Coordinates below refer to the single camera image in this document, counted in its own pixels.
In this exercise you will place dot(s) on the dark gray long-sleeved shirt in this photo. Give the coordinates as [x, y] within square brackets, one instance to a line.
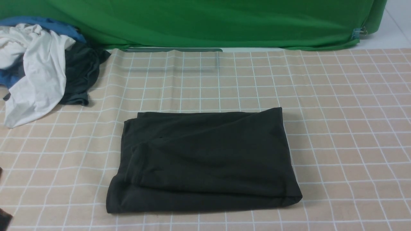
[203, 162]

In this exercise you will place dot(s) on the dark gray crumpled garment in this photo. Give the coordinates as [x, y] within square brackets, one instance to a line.
[82, 71]

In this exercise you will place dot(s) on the blue binder clip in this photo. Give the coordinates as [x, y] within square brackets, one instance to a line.
[358, 33]

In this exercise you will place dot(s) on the green backdrop cloth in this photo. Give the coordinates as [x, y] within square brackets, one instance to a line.
[306, 25]

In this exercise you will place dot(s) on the white crumpled garment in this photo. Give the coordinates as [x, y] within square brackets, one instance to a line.
[44, 62]

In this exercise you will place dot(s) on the beige checkered tablecloth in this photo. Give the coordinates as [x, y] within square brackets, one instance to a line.
[346, 114]

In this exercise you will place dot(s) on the blue crumpled garment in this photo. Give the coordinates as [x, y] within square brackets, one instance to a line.
[8, 79]

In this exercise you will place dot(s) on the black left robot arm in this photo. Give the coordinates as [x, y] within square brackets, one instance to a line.
[5, 220]

